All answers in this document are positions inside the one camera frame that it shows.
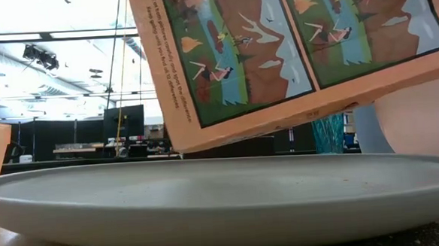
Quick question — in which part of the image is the orange cereal box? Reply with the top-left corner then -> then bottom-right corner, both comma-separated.
126,0 -> 439,156

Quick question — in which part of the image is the grey round plate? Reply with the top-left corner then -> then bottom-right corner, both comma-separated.
0,144 -> 439,246

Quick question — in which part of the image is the black computer monitor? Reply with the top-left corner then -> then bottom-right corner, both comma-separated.
101,104 -> 147,145

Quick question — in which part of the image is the teal patterned tumbler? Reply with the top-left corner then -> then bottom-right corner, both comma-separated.
311,112 -> 347,156

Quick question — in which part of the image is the background workbench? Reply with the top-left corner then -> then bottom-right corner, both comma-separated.
52,141 -> 107,161

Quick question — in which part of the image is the light blue plastic cup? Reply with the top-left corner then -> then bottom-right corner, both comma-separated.
352,102 -> 395,156

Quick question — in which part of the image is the black ceiling track light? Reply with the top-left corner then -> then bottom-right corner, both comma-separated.
21,43 -> 60,73

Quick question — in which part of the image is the pale pink bowl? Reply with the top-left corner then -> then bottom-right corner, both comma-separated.
371,75 -> 439,165

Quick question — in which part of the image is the yellow hanging cable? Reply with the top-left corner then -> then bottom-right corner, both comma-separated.
106,0 -> 138,158

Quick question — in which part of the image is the black hanging cable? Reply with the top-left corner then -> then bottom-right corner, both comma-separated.
99,0 -> 129,109

